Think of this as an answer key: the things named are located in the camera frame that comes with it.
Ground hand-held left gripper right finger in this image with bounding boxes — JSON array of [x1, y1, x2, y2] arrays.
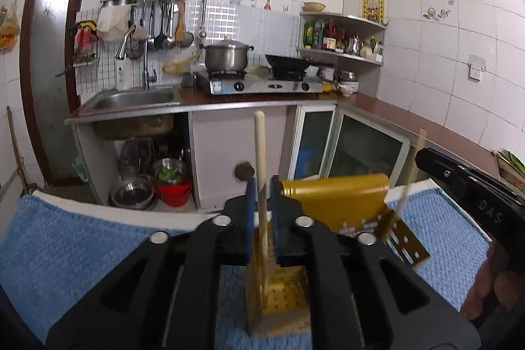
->
[[270, 175, 481, 350]]

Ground red plastic bucket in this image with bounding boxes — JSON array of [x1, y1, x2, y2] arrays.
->
[[155, 178, 193, 208]]

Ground yellow perforated utensil holder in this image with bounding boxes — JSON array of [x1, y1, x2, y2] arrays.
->
[[245, 174, 431, 338]]

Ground steel basin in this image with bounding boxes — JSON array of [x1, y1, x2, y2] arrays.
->
[[151, 157, 190, 184]]

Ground green plastic bag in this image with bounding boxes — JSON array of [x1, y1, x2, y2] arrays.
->
[[74, 157, 89, 182]]

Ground row of hanging kitchen utensils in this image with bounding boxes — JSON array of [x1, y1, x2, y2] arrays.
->
[[129, 0, 195, 49]]

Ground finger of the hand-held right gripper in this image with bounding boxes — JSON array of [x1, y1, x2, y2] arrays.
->
[[415, 148, 513, 240]]

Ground white wall socket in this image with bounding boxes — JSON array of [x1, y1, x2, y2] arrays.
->
[[468, 55, 487, 81]]

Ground wide cabinet glass door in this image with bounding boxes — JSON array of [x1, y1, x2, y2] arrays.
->
[[320, 104, 412, 189]]

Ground yellow hose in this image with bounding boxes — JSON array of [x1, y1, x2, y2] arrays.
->
[[162, 51, 203, 75]]

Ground small steel kettle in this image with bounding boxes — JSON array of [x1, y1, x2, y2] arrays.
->
[[346, 34, 364, 55]]

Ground steel pot with lid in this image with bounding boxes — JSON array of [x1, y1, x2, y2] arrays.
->
[[199, 35, 255, 72]]

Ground white corner shelf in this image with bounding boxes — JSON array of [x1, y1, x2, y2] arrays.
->
[[296, 11, 388, 98]]

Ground person's right hand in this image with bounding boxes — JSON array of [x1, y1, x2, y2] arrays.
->
[[461, 245, 525, 322]]

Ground wooden crate with greens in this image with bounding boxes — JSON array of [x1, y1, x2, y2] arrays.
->
[[495, 149, 525, 193]]

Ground dark round object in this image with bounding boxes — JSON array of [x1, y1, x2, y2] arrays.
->
[[234, 161, 256, 182]]

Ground wire basket with rags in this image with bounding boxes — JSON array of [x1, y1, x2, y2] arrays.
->
[[72, 21, 101, 66]]

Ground hanging white cloth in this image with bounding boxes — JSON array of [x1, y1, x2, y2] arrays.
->
[[96, 6, 132, 43]]

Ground yellow wall poster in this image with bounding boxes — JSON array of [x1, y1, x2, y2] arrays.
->
[[362, 0, 386, 25]]

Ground stacked steel bowls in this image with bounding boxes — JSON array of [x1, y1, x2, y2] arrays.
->
[[110, 177, 158, 210]]

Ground stack of small bowls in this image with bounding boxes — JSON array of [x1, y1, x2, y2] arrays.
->
[[338, 70, 360, 97]]

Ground steel gas stove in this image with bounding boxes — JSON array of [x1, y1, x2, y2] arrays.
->
[[196, 70, 325, 95]]

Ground hanging plastic bag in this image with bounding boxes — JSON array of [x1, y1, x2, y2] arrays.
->
[[0, 3, 20, 51]]

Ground wooden chopstick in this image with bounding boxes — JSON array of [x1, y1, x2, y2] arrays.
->
[[254, 110, 270, 297], [381, 129, 428, 242]]

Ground row of sauce bottles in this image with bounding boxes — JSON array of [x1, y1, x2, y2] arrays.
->
[[303, 20, 347, 51]]

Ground brown kitchen counter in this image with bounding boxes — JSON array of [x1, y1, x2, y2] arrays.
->
[[65, 85, 505, 178]]

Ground blue knitted towel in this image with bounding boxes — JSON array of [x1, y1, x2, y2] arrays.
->
[[0, 178, 493, 350]]

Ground brown framed glass door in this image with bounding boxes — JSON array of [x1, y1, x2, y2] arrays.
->
[[20, 0, 97, 187]]

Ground black wok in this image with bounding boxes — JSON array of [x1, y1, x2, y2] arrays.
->
[[264, 54, 311, 74]]

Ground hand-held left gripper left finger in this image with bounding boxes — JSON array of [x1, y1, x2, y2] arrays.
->
[[46, 177, 259, 350]]

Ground narrow cabinet glass door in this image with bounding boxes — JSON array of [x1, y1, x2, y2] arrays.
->
[[288, 104, 338, 182]]

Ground chrome faucet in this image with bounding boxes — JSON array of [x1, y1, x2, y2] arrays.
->
[[115, 25, 158, 90]]

